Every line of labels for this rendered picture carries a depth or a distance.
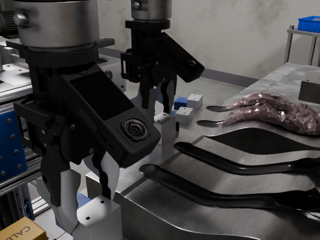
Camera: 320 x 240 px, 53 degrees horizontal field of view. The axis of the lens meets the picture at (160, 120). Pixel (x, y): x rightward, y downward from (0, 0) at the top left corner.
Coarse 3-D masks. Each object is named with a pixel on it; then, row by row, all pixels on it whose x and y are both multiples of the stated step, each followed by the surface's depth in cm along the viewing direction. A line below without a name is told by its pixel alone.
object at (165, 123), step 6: (162, 114) 68; (168, 114) 68; (156, 120) 65; (162, 120) 65; (168, 120) 65; (174, 120) 67; (156, 126) 65; (162, 126) 64; (168, 126) 66; (174, 126) 68; (162, 132) 65; (168, 132) 67; (174, 132) 69; (162, 138) 65; (168, 138) 67; (162, 144) 66
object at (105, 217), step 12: (84, 204) 41; (96, 204) 39; (108, 204) 39; (84, 216) 37; (96, 216) 37; (108, 216) 38; (120, 216) 40; (84, 228) 36; (96, 228) 36; (108, 228) 38; (120, 228) 40
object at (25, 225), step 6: (18, 222) 53; (24, 222) 53; (30, 222) 53; (6, 228) 52; (12, 228) 52; (18, 228) 52; (24, 228) 52; (30, 228) 52; (36, 228) 52; (0, 234) 51; (6, 234) 51; (12, 234) 51; (18, 234) 51; (24, 234) 51; (30, 234) 51; (36, 234) 51; (42, 234) 51
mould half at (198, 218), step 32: (160, 160) 61; (192, 160) 62; (256, 160) 61; (288, 160) 55; (96, 192) 56; (128, 192) 52; (160, 192) 53; (224, 192) 52; (256, 192) 48; (128, 224) 53; (160, 224) 48; (192, 224) 46; (224, 224) 43; (256, 224) 40; (288, 224) 39
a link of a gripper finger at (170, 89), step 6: (162, 84) 66; (168, 84) 65; (156, 90) 69; (162, 90) 66; (168, 90) 66; (162, 96) 69; (168, 96) 66; (162, 102) 68; (168, 102) 67; (168, 108) 68
